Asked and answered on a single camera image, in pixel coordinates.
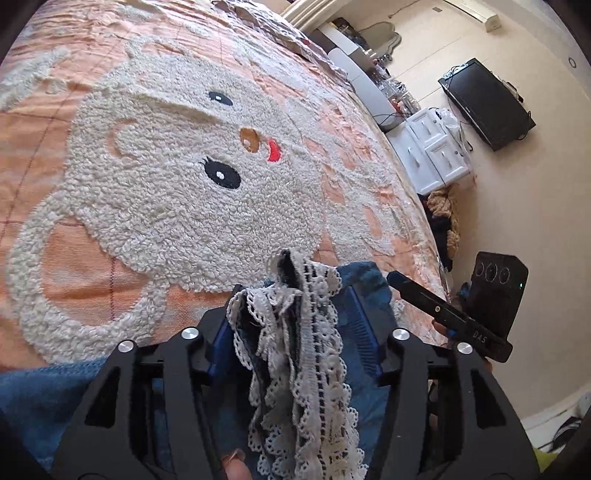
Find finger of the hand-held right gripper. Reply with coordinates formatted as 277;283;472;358
385;271;459;327

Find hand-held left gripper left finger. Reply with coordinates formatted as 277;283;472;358
53;307;241;480

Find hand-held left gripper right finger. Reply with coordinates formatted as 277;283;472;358
344;286;541;480

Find blue pants with lace hems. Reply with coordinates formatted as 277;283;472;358
0;249;402;480

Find person's left hand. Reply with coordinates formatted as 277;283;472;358
221;448;254;480

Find dark clothes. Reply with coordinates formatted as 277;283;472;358
429;215;459;273

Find tan fluffy cloth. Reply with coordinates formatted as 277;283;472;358
425;187;462;250

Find white drawer cabinet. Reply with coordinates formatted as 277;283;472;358
404;108;472;195

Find black white cloth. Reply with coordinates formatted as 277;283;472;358
549;415;583;457

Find peach bedspread with white bear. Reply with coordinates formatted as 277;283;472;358
0;0;451;370

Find clear plastic bag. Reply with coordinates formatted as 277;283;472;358
433;108;463;136

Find yellow green cloth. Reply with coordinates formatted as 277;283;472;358
531;445;561;480

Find black flat television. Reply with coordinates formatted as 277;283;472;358
438;58;537;152

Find cluster of cosmetic bottles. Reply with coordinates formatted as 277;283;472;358
367;51;413;116

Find grey dresser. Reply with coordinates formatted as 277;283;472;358
316;21;407;132

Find cloud-shaped mirror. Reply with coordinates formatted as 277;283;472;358
358;18;402;58

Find white air conditioner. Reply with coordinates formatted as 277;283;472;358
443;0;502;32

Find grey purple quilt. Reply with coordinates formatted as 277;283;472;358
212;0;352;79

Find cream curtain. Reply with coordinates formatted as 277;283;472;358
279;0;333;24

